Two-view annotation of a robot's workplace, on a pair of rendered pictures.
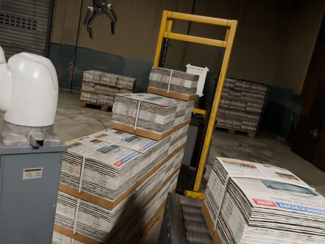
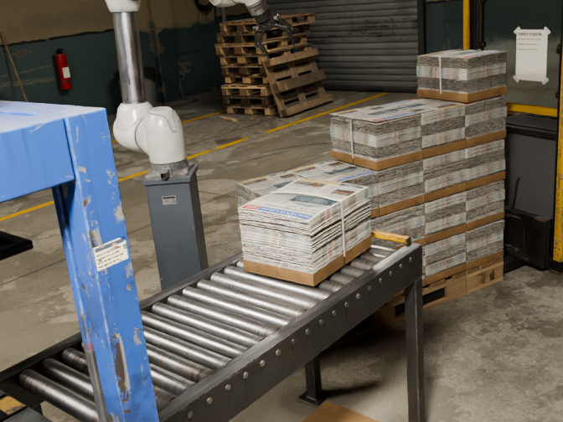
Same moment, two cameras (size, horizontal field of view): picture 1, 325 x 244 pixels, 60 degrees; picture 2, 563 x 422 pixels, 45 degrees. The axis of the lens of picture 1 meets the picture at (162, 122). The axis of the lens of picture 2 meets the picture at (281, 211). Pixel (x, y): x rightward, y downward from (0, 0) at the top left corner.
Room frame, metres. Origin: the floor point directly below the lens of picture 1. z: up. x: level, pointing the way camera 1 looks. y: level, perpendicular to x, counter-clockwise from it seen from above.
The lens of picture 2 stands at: (-0.75, -1.82, 1.70)
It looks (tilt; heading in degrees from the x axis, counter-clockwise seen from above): 18 degrees down; 44
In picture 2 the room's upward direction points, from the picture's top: 5 degrees counter-clockwise
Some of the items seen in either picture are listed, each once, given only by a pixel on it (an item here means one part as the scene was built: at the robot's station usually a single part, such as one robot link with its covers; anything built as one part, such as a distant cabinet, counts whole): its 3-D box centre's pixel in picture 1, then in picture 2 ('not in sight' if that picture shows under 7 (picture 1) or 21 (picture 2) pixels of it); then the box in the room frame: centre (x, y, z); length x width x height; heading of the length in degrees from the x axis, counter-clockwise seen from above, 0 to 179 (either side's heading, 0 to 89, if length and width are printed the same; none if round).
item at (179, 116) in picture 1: (158, 112); (419, 126); (2.25, 0.05, 0.95); 0.38 x 0.29 x 0.23; 72
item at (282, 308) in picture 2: not in sight; (250, 301); (0.54, -0.39, 0.77); 0.47 x 0.05 x 0.05; 93
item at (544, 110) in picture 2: (182, 107); (520, 107); (2.99, -0.17, 0.92); 0.57 x 0.01 x 0.05; 73
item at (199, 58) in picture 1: (188, 73); (519, 45); (2.97, -0.17, 1.27); 0.57 x 0.01 x 0.65; 73
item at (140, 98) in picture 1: (146, 99); (373, 113); (1.98, 0.14, 1.07); 0.37 x 0.29 x 0.01; 74
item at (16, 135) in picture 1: (30, 130); (168, 167); (0.90, 0.43, 1.03); 0.22 x 0.18 x 0.06; 41
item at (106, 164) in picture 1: (124, 190); (358, 242); (1.84, 0.17, 0.42); 1.17 x 0.39 x 0.83; 163
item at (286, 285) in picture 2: not in sight; (276, 285); (0.67, -0.38, 0.77); 0.47 x 0.05 x 0.05; 93
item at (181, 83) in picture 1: (162, 140); (461, 170); (2.54, -0.04, 0.65); 0.39 x 0.30 x 1.29; 73
